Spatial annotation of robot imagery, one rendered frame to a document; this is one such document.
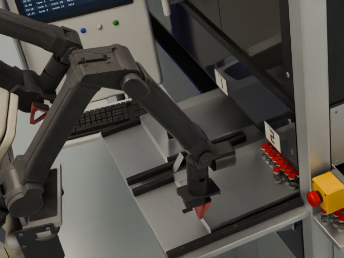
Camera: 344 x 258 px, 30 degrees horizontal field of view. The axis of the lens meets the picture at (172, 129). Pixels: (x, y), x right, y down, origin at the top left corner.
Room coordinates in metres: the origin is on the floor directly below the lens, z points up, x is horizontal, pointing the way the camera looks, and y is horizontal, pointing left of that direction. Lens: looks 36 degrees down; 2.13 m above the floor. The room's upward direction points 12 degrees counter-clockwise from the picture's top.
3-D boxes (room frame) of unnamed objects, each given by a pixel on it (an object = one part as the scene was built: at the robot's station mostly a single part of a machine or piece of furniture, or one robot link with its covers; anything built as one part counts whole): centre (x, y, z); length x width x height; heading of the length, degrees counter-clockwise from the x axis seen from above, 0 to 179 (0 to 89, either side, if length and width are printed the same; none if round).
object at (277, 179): (1.38, -0.27, 0.90); 0.02 x 0.02 x 0.05
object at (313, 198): (1.16, -0.32, 0.99); 0.04 x 0.04 x 0.04; 15
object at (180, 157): (1.50, 0.05, 0.91); 0.14 x 0.03 x 0.06; 104
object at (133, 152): (1.53, -0.07, 0.87); 0.70 x 0.48 x 0.02; 15
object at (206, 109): (1.72, -0.10, 0.90); 0.34 x 0.26 x 0.04; 105
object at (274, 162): (1.41, -0.28, 0.90); 0.18 x 0.02 x 0.05; 16
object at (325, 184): (1.17, -0.36, 1.00); 0.08 x 0.07 x 0.07; 105
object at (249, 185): (1.38, -0.17, 0.90); 0.34 x 0.26 x 0.04; 106
